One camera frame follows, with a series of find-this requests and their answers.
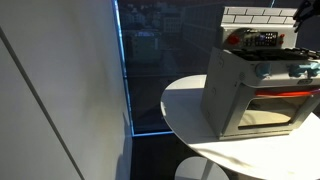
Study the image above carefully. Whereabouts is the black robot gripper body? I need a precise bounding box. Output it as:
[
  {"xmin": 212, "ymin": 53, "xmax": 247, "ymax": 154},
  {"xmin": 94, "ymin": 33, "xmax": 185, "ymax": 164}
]
[{"xmin": 293, "ymin": 0, "xmax": 320, "ymax": 32}]

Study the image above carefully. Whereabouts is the black stove button display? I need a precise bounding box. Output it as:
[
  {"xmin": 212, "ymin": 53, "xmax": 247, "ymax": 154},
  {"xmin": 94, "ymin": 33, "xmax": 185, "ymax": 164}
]
[{"xmin": 243, "ymin": 32, "xmax": 278, "ymax": 47}]

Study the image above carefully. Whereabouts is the blue stove knob right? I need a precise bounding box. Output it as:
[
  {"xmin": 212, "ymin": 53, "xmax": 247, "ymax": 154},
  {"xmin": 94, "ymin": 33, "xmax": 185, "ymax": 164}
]
[{"xmin": 308, "ymin": 63, "xmax": 320, "ymax": 77}]

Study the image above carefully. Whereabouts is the blue stove knob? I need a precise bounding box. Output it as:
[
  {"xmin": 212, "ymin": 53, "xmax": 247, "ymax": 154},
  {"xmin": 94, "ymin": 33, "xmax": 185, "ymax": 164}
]
[
  {"xmin": 289, "ymin": 65, "xmax": 307, "ymax": 77},
  {"xmin": 308, "ymin": 63, "xmax": 320, "ymax": 77},
  {"xmin": 255, "ymin": 63, "xmax": 271, "ymax": 79}
]

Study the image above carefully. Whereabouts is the blue stove knob middle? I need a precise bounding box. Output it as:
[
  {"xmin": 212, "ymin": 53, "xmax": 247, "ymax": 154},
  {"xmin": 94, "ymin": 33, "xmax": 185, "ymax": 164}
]
[{"xmin": 289, "ymin": 65, "xmax": 307, "ymax": 77}]

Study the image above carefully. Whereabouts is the blue stove knob left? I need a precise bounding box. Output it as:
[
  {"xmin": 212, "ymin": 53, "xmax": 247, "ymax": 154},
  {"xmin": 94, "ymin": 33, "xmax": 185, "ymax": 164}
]
[{"xmin": 255, "ymin": 63, "xmax": 271, "ymax": 79}]

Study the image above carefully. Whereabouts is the red round stove dial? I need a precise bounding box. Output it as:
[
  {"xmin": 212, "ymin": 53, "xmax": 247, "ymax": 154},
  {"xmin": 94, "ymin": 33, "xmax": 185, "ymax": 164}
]
[{"xmin": 227, "ymin": 34, "xmax": 240, "ymax": 45}]

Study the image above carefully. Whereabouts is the grey toy stove oven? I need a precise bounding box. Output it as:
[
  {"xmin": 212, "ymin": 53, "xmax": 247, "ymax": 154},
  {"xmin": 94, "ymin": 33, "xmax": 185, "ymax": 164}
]
[{"xmin": 201, "ymin": 6, "xmax": 320, "ymax": 140}]

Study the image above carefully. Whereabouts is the round white table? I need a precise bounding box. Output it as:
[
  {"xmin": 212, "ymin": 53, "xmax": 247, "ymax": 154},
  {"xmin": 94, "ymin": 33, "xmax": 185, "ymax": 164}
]
[{"xmin": 160, "ymin": 75, "xmax": 320, "ymax": 180}]

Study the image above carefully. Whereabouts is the red oven door handle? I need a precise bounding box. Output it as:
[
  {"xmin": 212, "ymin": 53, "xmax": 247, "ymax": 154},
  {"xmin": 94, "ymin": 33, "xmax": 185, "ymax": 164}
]
[{"xmin": 255, "ymin": 88, "xmax": 320, "ymax": 97}]

